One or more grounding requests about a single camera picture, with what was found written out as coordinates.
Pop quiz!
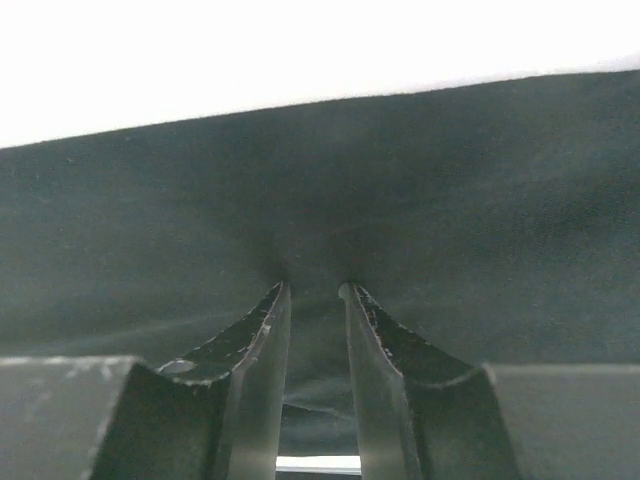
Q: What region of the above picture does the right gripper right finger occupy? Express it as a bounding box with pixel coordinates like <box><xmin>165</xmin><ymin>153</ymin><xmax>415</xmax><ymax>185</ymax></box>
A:
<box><xmin>339</xmin><ymin>282</ymin><xmax>639</xmax><ymax>479</ymax></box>

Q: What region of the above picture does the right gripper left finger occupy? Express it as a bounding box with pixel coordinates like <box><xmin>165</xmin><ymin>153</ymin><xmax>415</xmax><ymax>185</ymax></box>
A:
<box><xmin>1</xmin><ymin>282</ymin><xmax>291</xmax><ymax>479</ymax></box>

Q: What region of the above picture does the black daisy t-shirt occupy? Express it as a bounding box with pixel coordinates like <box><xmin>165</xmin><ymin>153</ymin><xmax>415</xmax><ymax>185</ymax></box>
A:
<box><xmin>1</xmin><ymin>71</ymin><xmax>639</xmax><ymax>455</ymax></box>

